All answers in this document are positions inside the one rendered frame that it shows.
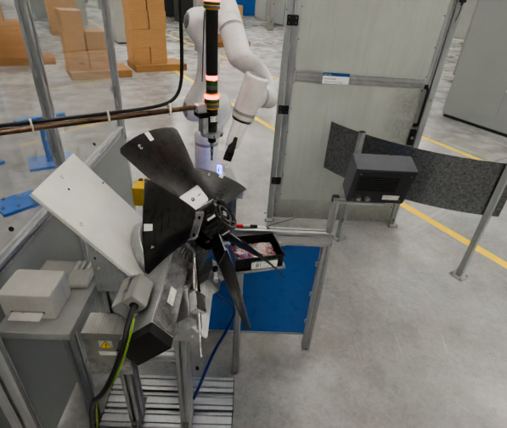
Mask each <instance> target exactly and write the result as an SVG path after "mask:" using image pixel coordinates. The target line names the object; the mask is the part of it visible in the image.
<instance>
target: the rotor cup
mask: <svg viewBox="0 0 507 428"><path fill-rule="evenodd" d="M197 211H204V217H203V220H202V224H201V226H200V231H199V234H198V237H197V238H196V239H192V240H188V242H189V243H190V244H191V245H192V246H193V247H194V248H195V249H197V250H198V251H203V252H207V251H209V250H210V249H211V246H212V244H213V242H214V241H213V240H215V238H216V236H217V234H220V236H221V238H222V237H224V236H225V235H227V234H229V233H231V232H232V231H234V230H235V229H236V227H237V222H236V219H235V216H234V214H233V212H232V210H231V209H230V207H229V206H228V205H227V204H226V203H225V202H224V201H223V200H221V199H219V198H214V199H213V200H211V201H209V202H208V203H206V204H205V205H203V206H202V207H201V208H199V209H198V210H197ZM223 211H225V212H226V213H227V216H226V217H225V216H224V215H223ZM214 214H215V217H213V218H212V219H211V220H210V221H207V219H208V218H209V217H211V216H213V215H214ZM227 231H229V232H228V233H226V232H227ZM224 233H226V234H225V235H222V234H224Z"/></svg>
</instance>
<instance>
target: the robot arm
mask: <svg viewBox="0 0 507 428"><path fill-rule="evenodd" d="M204 10H205V9H204V8H203V7H193V8H190V9H189V10H188V11H187V12H186V14H185V15H184V20H183V23H184V28H185V31H186V32H187V34H188V35H189V37H190V38H191V40H192V41H193V42H194V44H195V46H196V48H197V54H198V59H197V73H196V78H195V80H194V84H193V85H192V87H191V88H190V89H189V92H188V93H187V95H186V97H185V99H184V101H183V106H186V105H193V104H195V103H205V92H206V17H205V43H204V70H203V82H202V81H201V77H202V49H203V22H204ZM218 35H221V38H222V41H223V46H224V49H225V52H226V55H227V58H228V62H229V63H230V64H231V65H232V66H233V67H234V68H236V69H238V70H240V71H241V72H243V73H244V74H245V77H244V80H243V82H242V84H241V87H240V90H239V94H238V97H237V99H236V102H235V105H234V108H233V111H232V117H233V118H234V120H233V122H232V125H231V127H230V130H229V132H228V136H227V139H226V145H228V148H227V149H226V151H225V154H224V157H223V159H224V160H226V161H231V160H232V158H233V155H234V151H235V148H236V149H237V148H238V147H239V144H240V142H241V139H242V138H243V135H244V133H245V129H246V127H247V125H250V124H251V123H252V122H253V121H254V119H255V116H256V113H257V111H258V109H259V108H266V109H270V108H273V107H274V106H275V105H276V104H277V101H278V94H277V90H276V87H275V84H274V81H273V78H272V75H271V73H270V71H269V70H268V68H267V66H265V64H263V62H262V61H261V60H260V59H259V58H257V56H255V54H254V53H252V51H251V49H250V46H249V43H248V40H247V36H246V34H245V28H244V25H243V22H242V19H241V16H240V13H239V8H238V5H237V3H236V1H235V0H221V2H220V9H219V10H218ZM231 106H232V105H231V103H230V100H229V99H228V97H227V96H225V95H223V94H219V109H218V112H217V128H222V127H223V125H224V124H225V122H226V121H227V119H228V118H229V116H230V114H231V109H232V107H231ZM183 114H184V116H185V117H186V119H188V120H189V121H199V118H198V117H197V116H195V115H194V111H193V110H187V111H183ZM194 146H195V167H197V168H201V169H206V170H209V171H212V172H217V163H218V138H216V142H215V143H214V146H213V149H214V152H213V160H211V146H210V143H209V142H208V138H204V137H202V136H201V135H200V132H199V129H198V130H197V131H196V132H195V134H194Z"/></svg>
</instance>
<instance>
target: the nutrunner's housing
mask: <svg viewBox="0 0 507 428"><path fill-rule="evenodd" d="M206 111H207V112H209V118H208V132H217V112H218V109H217V110H208V109H206ZM208 142H209V143H211V144H214V143H215V142H216V139H215V138H208Z"/></svg>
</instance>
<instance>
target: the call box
mask: <svg viewBox="0 0 507 428"><path fill-rule="evenodd" d="M138 180H139V178H138V179H137V181H136V183H135V184H134V185H133V187H132V196H133V202H134V205H135V206H143V201H144V182H145V181H144V179H143V181H138Z"/></svg>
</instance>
